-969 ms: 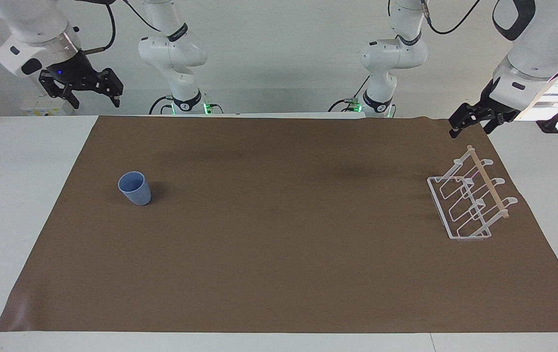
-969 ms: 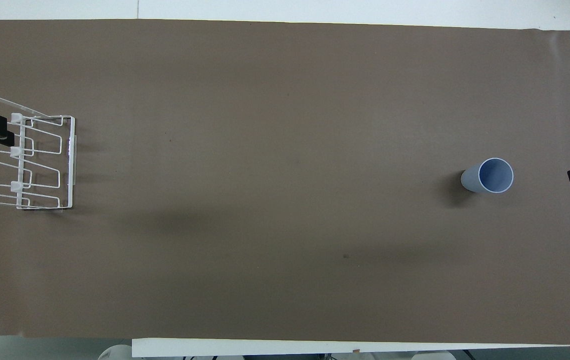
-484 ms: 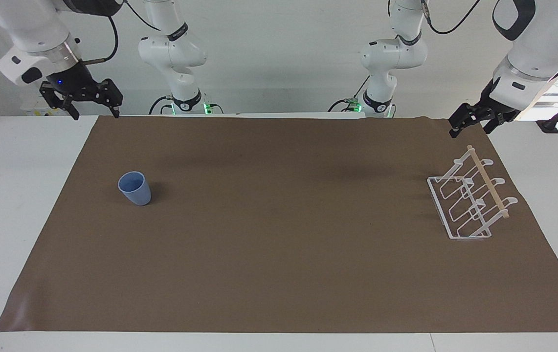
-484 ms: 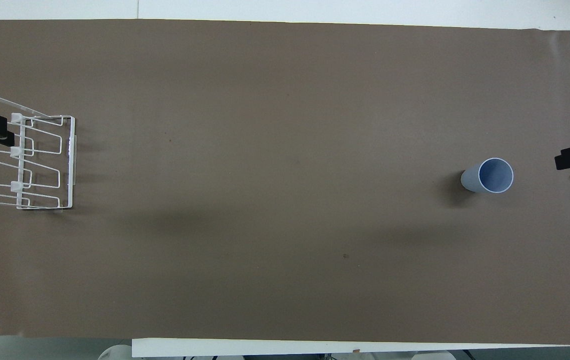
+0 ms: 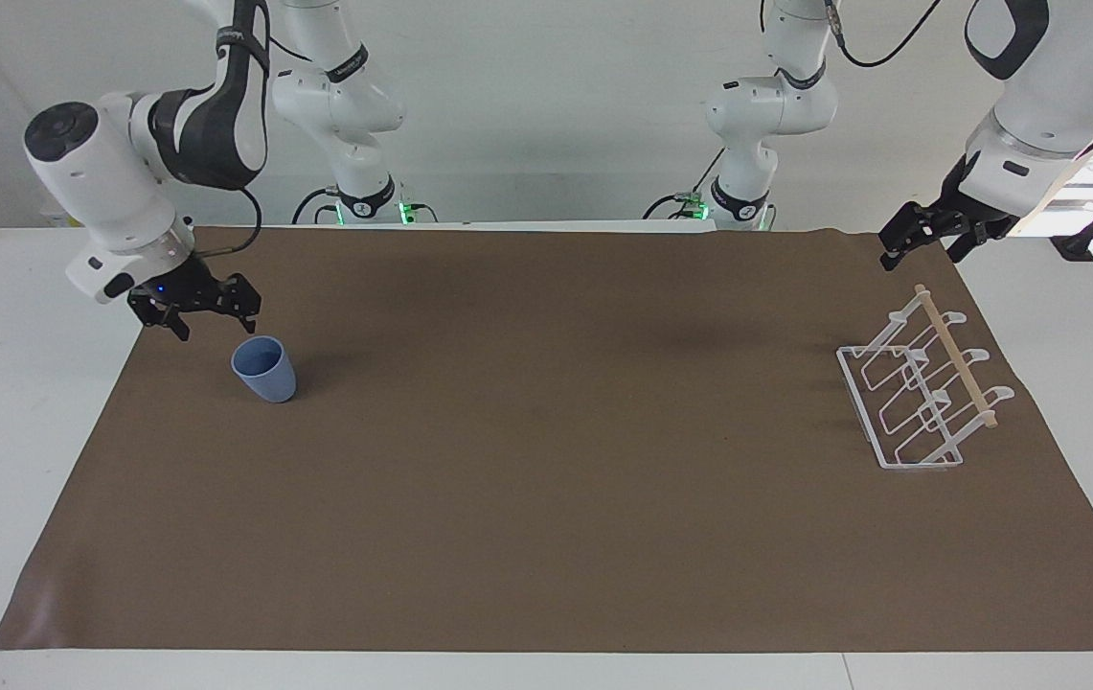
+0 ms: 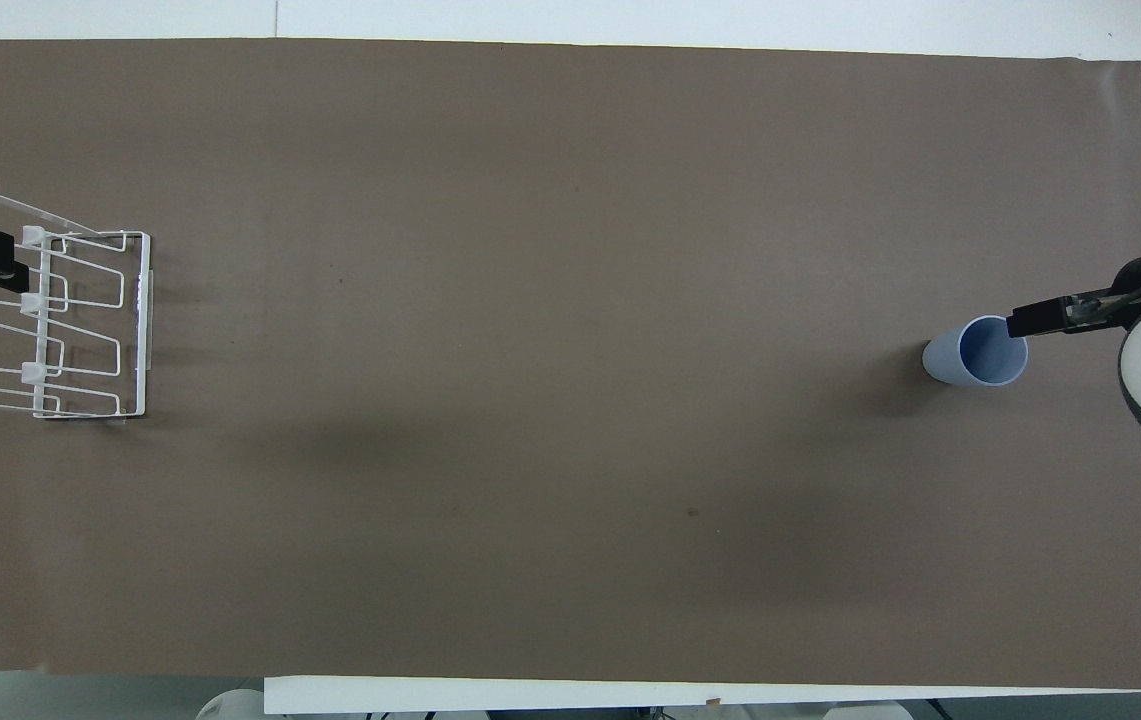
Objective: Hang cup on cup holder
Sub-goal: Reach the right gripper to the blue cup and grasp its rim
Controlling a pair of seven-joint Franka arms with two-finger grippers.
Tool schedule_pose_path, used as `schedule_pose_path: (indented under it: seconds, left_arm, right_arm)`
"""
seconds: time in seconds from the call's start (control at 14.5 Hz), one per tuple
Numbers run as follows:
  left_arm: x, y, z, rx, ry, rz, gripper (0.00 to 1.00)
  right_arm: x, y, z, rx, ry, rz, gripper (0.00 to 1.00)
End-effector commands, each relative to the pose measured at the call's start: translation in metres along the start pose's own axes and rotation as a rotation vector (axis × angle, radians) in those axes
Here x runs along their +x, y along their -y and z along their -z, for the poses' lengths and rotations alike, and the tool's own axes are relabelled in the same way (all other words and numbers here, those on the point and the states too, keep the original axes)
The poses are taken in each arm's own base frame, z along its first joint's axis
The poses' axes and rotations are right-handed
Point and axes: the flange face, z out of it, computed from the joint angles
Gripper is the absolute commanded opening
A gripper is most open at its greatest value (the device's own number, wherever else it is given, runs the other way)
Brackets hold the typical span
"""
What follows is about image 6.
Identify light blue plastic cup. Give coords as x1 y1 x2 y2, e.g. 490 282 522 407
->
921 314 1030 389

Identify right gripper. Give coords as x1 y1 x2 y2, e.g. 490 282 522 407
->
1093 250 1141 327

